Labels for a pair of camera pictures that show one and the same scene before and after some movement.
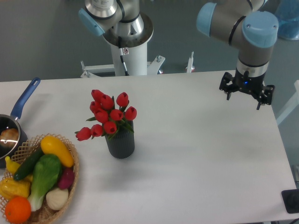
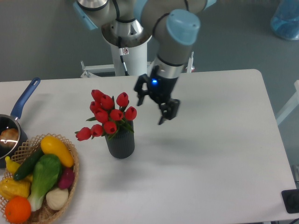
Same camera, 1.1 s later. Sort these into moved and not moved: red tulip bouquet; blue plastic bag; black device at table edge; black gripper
Moved: black gripper
Not moved: blue plastic bag; black device at table edge; red tulip bouquet
